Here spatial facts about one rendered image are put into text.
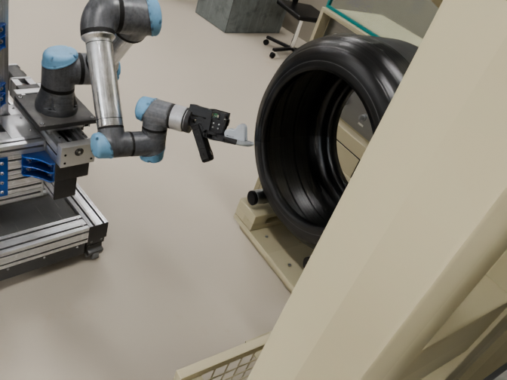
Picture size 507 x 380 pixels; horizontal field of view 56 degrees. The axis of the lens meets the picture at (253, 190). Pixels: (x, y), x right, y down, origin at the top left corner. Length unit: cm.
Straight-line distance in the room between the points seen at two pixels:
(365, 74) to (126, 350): 146
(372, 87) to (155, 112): 65
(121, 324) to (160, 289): 26
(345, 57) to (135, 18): 68
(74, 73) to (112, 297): 96
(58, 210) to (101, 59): 98
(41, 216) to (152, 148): 90
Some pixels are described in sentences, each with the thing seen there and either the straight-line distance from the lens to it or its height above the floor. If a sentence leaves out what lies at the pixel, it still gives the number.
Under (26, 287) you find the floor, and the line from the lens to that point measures 224.
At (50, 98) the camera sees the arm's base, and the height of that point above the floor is 78.
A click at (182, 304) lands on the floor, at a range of 225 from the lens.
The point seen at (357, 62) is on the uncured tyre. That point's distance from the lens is 110.
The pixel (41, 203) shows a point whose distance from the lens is 230.
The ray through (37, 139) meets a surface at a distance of 196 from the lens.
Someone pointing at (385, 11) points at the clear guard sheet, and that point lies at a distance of 197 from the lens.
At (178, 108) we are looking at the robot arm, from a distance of 142.
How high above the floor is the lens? 171
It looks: 34 degrees down
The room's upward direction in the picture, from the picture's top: 21 degrees clockwise
